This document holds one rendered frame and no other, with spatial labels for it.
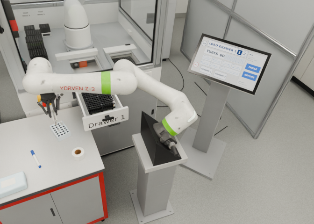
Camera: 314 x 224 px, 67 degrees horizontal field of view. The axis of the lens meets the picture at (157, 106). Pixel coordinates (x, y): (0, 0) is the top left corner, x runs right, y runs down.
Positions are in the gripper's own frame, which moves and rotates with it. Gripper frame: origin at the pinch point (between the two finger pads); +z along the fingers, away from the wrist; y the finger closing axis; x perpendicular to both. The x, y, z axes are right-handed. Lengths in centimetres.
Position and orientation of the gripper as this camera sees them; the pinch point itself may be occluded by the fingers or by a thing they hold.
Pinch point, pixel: (53, 116)
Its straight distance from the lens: 159.6
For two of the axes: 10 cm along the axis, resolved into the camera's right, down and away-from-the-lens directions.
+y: -7.6, 3.8, -5.3
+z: -0.9, 7.4, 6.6
